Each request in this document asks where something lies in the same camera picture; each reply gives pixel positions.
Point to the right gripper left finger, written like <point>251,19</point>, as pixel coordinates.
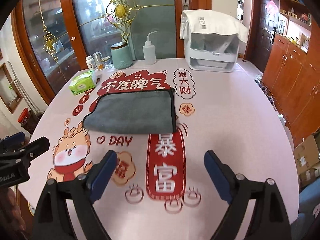
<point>52,219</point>

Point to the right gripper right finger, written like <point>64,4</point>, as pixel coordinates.
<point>269,218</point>

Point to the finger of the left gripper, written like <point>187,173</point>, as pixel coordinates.
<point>12,140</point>
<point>27,153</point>

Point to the purple grey microfibre towel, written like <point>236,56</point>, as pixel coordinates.
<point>140,112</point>

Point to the red lidded container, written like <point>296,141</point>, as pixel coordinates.
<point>24,117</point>

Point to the cardboard box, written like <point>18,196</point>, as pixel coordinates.
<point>306,156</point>

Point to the green tissue pack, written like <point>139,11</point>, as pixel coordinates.
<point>83,82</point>

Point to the white pill bottle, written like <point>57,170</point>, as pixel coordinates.
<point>90,63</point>

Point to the small glass jar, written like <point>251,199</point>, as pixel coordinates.
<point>107,62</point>

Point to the cartoon printed tablecloth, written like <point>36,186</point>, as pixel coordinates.
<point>160,188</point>

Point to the glass sliding door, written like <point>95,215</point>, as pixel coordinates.
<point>53,37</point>

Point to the teal ceramic canister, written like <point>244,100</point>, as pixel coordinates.
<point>121,55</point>

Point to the brown wooden cabinet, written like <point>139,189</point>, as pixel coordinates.
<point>292,71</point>

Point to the white squeeze bottle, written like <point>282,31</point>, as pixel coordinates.
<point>149,51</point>

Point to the white appliance with cloth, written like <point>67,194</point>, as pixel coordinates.
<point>211,40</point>

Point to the dark wooden entrance door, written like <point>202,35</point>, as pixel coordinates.
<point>262,28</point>

